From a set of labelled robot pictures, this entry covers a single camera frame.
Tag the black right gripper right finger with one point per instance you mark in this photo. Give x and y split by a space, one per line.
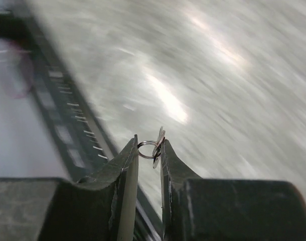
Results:
195 208

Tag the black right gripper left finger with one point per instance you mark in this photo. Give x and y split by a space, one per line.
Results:
100 206

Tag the silver key ring keys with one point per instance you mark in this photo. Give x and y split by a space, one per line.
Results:
155 156

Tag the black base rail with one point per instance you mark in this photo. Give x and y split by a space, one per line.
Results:
68 118

